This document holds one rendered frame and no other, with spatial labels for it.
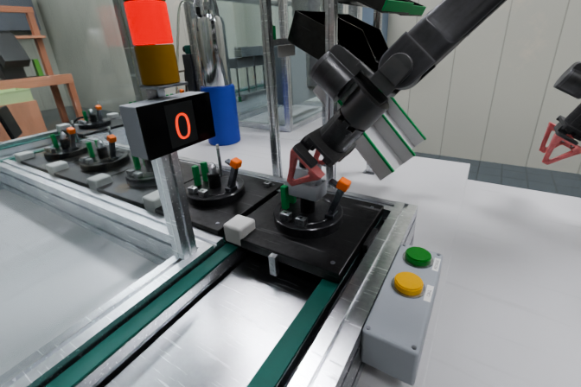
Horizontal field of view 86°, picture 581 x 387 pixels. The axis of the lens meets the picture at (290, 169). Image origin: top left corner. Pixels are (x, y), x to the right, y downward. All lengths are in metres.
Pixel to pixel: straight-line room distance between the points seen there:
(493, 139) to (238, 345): 3.58
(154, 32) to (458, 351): 0.62
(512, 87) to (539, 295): 3.12
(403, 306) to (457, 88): 3.38
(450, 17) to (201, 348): 0.55
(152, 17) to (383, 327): 0.48
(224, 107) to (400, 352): 1.22
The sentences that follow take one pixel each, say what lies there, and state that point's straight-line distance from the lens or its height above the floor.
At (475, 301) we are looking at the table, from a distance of 0.69.
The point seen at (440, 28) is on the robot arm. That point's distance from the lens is 0.48.
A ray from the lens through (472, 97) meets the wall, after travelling 3.77.
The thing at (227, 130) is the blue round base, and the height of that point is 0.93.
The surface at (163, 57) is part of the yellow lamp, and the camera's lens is 0.45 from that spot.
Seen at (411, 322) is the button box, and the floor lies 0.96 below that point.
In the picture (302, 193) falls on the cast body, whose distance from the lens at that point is 0.59.
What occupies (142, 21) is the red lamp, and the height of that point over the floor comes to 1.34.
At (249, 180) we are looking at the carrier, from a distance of 0.82.
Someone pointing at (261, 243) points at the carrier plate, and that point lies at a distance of 0.58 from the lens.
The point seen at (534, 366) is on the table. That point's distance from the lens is 0.63.
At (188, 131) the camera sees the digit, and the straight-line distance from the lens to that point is 0.48.
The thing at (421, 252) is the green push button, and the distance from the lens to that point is 0.57.
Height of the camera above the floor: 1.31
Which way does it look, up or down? 23 degrees down
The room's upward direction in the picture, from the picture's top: 3 degrees counter-clockwise
